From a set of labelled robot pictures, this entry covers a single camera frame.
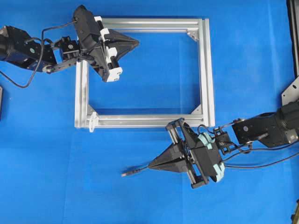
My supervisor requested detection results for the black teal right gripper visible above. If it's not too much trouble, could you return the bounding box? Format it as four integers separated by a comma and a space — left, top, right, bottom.
148, 118, 225, 189

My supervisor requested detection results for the black vertical rail right edge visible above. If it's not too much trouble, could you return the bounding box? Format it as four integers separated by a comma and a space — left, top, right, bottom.
286, 0, 299, 78

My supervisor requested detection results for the dark object left edge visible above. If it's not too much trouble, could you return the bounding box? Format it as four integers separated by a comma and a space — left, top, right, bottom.
0, 86, 3, 118

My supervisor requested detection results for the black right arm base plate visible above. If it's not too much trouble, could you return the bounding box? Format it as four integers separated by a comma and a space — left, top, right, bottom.
281, 77, 299, 105

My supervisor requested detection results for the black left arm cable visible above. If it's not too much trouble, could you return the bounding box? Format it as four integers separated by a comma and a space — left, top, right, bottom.
0, 20, 79, 89

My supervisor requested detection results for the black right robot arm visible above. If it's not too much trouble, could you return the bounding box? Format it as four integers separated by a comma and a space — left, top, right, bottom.
148, 101, 299, 188

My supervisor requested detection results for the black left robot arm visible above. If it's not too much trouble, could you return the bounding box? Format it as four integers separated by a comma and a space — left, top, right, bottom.
0, 5, 139, 82

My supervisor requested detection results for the yellow black object bottom right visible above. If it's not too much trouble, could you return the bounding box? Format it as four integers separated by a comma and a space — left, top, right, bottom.
291, 199, 299, 224

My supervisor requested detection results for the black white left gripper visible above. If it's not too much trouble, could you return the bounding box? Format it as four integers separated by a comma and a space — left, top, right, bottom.
73, 5, 139, 82

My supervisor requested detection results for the black wire with plug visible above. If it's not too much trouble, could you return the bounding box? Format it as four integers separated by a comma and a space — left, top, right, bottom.
121, 153, 299, 177

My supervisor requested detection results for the silver aluminium extrusion frame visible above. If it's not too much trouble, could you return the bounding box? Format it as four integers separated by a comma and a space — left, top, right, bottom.
74, 16, 215, 132

